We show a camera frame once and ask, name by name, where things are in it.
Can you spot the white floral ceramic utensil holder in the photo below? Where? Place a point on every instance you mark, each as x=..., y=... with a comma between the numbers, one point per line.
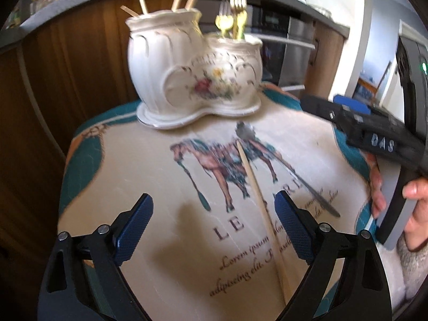
x=160, y=73

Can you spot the person's right hand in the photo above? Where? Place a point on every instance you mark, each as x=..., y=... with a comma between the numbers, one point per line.
x=419, y=207

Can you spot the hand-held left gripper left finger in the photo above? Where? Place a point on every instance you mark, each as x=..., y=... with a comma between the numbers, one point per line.
x=133, y=227

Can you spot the horse print tablecloth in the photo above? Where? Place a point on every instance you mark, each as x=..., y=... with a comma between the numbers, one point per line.
x=167, y=174

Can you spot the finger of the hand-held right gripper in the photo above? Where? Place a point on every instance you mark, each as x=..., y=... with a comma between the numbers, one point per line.
x=321, y=107
x=351, y=103

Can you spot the person's right forearm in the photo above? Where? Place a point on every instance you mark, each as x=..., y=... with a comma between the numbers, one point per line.
x=413, y=274

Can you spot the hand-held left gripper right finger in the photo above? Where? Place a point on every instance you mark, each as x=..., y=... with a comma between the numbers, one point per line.
x=294, y=227

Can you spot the silver spoon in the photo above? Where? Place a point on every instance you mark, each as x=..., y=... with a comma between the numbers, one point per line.
x=317, y=198

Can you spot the tall gold fork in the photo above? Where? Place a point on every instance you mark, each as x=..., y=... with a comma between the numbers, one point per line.
x=238, y=10

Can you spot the stainless steel built-in oven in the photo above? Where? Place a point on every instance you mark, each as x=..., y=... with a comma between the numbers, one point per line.
x=294, y=57

